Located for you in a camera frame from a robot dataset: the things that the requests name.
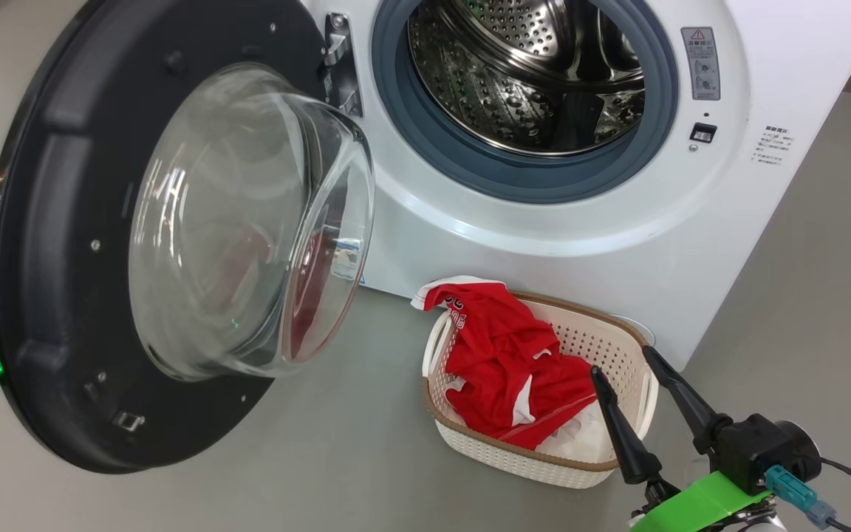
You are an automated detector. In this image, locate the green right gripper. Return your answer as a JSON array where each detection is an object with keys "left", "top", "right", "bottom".
[{"left": 590, "top": 346, "right": 778, "bottom": 532}]

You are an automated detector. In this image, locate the white garment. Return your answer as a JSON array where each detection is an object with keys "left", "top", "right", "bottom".
[{"left": 540, "top": 403, "right": 620, "bottom": 465}]

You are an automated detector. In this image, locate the red jersey with white stripe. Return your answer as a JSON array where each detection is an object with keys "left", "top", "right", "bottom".
[{"left": 444, "top": 336, "right": 601, "bottom": 452}]

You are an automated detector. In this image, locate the black round glass door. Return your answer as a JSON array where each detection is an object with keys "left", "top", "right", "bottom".
[{"left": 0, "top": 0, "right": 377, "bottom": 475}]

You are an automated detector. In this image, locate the cream perforated laundry basket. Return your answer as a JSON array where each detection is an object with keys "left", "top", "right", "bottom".
[{"left": 422, "top": 290, "right": 661, "bottom": 491}]

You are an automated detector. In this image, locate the white front-load washing machine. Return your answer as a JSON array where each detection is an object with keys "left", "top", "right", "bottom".
[{"left": 300, "top": 0, "right": 851, "bottom": 372}]

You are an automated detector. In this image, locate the grey rubber door gasket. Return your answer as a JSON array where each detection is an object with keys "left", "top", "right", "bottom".
[{"left": 372, "top": 0, "right": 680, "bottom": 205}]

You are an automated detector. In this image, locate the metal door hinge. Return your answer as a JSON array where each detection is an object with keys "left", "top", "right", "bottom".
[{"left": 322, "top": 11, "right": 365, "bottom": 118}]

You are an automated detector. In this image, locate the grey warning sticker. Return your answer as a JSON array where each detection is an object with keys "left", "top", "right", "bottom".
[{"left": 681, "top": 27, "right": 722, "bottom": 102}]

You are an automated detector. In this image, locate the stainless steel washer drum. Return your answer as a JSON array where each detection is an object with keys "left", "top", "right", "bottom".
[{"left": 407, "top": 0, "right": 649, "bottom": 158}]

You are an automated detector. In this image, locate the teal right camera connector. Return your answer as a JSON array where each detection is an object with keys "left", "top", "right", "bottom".
[{"left": 764, "top": 465, "right": 838, "bottom": 531}]

